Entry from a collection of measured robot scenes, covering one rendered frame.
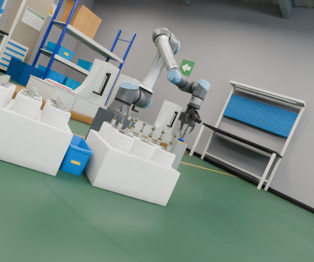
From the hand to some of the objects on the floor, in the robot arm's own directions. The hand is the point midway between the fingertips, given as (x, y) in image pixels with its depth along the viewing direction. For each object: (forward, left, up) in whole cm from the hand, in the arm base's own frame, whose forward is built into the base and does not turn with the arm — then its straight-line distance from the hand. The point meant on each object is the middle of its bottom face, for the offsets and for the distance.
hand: (182, 136), depth 165 cm
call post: (0, 0, -34) cm, 34 cm away
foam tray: (-33, -77, -34) cm, 90 cm away
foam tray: (-7, -29, -34) cm, 45 cm away
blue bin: (-24, -51, -34) cm, 66 cm away
